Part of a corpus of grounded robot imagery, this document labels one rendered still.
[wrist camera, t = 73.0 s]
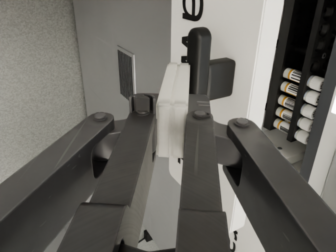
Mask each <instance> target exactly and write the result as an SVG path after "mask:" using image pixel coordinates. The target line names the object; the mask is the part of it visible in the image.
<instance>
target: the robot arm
mask: <svg viewBox="0 0 336 252"><path fill-rule="evenodd" d="M189 86H190V65H189V63H180V64H178V63H176V62H170V63H169V64H167V68H166V71H165V75H164V78H163V82H162V85H161V89H160V92H159V93H137V94H133V95H131V96H130V97H129V115H128V117H127V118H126V119H121V120H114V116H113V115H112V114H111V113H107V112H96V113H93V114H91V115H89V116H88V117H86V118H85V119H84V120H82V121H81V122H80V123H79V124H77V125H76V126H75V127H73V128H72V129H71V130H69V131H68V132H67V133H66V134H64V135H63V136H62V137H60V138H59V139H58V140H56V141H55V142H54V143H53V144H51V145H50V146H49V147H47V148H46V149H45V150H43V151H42V152H41V153H40V154H38V155H37V156H36V157H34V158H33V159H32V160H30V161H29V162H28V163H27V164H25V165H24V166H23V167H21V168H20V169H19V170H18V171H16V172H15V173H14V174H12V175H11V176H10V177H8V178H7V179H6V180H5V181H3V182H2V183H1V184H0V252H44V251H45V250H46V249H47V247H48V246H49V245H50V244H51V243H52V241H53V240H54V239H55V238H56V237H57V235H58V234H59V233H60V232H61V231H62V229H63V228H64V227H65V226H66V225H67V223H68V222H69V221H70V220H71V219H72V221H71V223H70V225H69V227H68V229H67V231H66V233H65V235H64V237H63V239H62V241H61V243H60V245H59V247H58V249H57V251H56V252H231V248H230V239H229V231H228V222H227V215H226V212H225V211H223V207H222V197H221V187H220V177H219V167H218V164H220V165H222V169H223V172H224V174H225V176H226V178H227V180H228V182H229V183H230V185H231V187H232V189H233V191H234V193H235V195H236V197H237V199H238V201H239V203H240V204H241V206H242V208H243V210H244V212H245V214H246V216H247V218H248V220H249V222H250V224H251V225H252V227H253V229H254V231H255V233H256V235H257V237H258V239H259V241H260V243H261V245H262V246H263V248H264V250H265V252H336V214H335V213H334V212H333V211H332V209H331V208H330V207H329V206H328V205H327V204H326V203H325V202H324V200H323V199H322V198H321V197H320V196H319V195H318V194H317V193H316V191H315V190H314V189H313V188H312V187H311V186H310V185H309V183H308V182H307V181H306V180H305V179H304V178H303V177H302V176H301V174H300V173H299V172H298V171H297V170H296V169H295V168H294V167H293V165H292V164H291V163H290V162H289V161H288V160H287V159H286V157H285V156H284V155H283V154H282V153H281V152H280V151H279V150H278V148H277V147H276V146H275V145H274V144H273V143H272V142H271V141H270V139H269V138H268V137H267V136H266V135H265V134H264V133H263V131H262V130H261V129H260V128H259V127H258V126H257V125H256V124H255V123H254V122H253V121H252V120H249V119H247V118H243V117H240V118H232V119H230V120H229V121H228V123H227V125H226V124H222V123H218V122H216V121H214V118H213V115H212V114H211V106H210V98H209V97H208V96H206V95H205V94H189ZM156 155H158V157H167V158H168V157H169V156H173V158H183V164H182V177H181V189H180V202H179V209H178V220H177V233H176V245H175V248H170V249H162V250H155V251H145V250H142V249H139V248H138V243H139V238H140V233H141V228H142V223H143V219H144V214H145V209H146V204H147V199H148V194H149V190H150V185H151V180H152V175H153V170H154V165H155V161H156ZM92 194H93V195H92ZM91 195H92V197H91V199H90V201H89V202H86V201H87V200H88V198H89V197H90V196H91ZM72 217H73V218H72Z"/></svg>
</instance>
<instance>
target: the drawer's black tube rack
mask: <svg viewBox="0 0 336 252"><path fill-rule="evenodd" d="M317 3H318V0H286V1H285V6H284V12H283V17H282V23H281V29H280V34H279V39H277V42H276V48H277V51H276V57H275V62H274V68H273V73H272V79H271V84H270V90H269V96H268V101H267V103H266V105H265V110H266V112H265V118H264V123H263V127H264V128H266V129H268V130H269V131H271V130H274V129H277V128H276V127H274V121H275V120H276V119H277V118H279V119H281V120H283V121H285V119H283V118H281V117H279V116H277V115H276V110H277V109H278V107H283V108H285V109H288V110H290V111H292V112H293V110H292V109H289V108H287V107H285V106H283V105H281V104H279V103H278V99H279V97H280V96H281V95H285V96H287V97H290V98H293V99H296V96H293V95H291V94H289V93H286V92H284V91H282V90H281V85H282V83H283V82H285V81H286V82H289V83H292V84H295V85H299V83H298V82H296V81H293V80H290V79H288V78H285V77H283V73H284V71H285V70H286V69H287V68H291V69H294V70H298V71H301V72H302V69H303V65H304V61H305V56H306V52H307V47H308V43H309V38H310V34H311V29H312V25H313V21H314V16H315V12H316V7H317ZM335 37H336V9H335V13H334V17H333V21H332V25H331V29H330V33H329V37H328V41H327V45H326V49H325V53H323V55H321V56H315V57H311V58H310V59H314V58H319V57H322V59H323V60H322V64H321V68H320V72H319V77H321V78H325V75H326V71H327V68H328V64H329V60H330V56H331V53H332V49H333V45H334V41H335Z"/></svg>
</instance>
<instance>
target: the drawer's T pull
mask: <svg viewBox="0 0 336 252"><path fill-rule="evenodd" d="M211 43H212V35H211V32H210V31H209V29H208V28H207V27H203V26H202V27H194V28H192V29H191V30H190V31H189V33H188V36H187V60H186V63H188V65H190V76H189V94H194V95H206V96H207V97H209V100H210V101H212V100H216V99H220V98H224V97H229V96H231V95H232V92H233V84H234V75H235V67H236V62H235V61H234V60H233V59H230V58H227V57H224V58H217V59H211V60H210V56H211Z"/></svg>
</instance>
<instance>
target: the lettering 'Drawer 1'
mask: <svg viewBox="0 0 336 252"><path fill-rule="evenodd" d="M195 5H196V2H195V0H192V14H189V13H188V12H187V9H186V0H182V6H183V10H184V12H185V13H182V18H183V19H186V20H190V21H194V22H196V21H199V20H200V19H201V17H202V14H203V7H204V1H203V0H200V7H199V12H198V14H197V15H195ZM187 41H188V36H183V37H182V39H181V43H182V44H183V45H184V46H186V47H188V43H187ZM186 60H187V56H181V62H182V63H187V61H186ZM181 159H182V160H183V158H178V163H179V164H181Z"/></svg>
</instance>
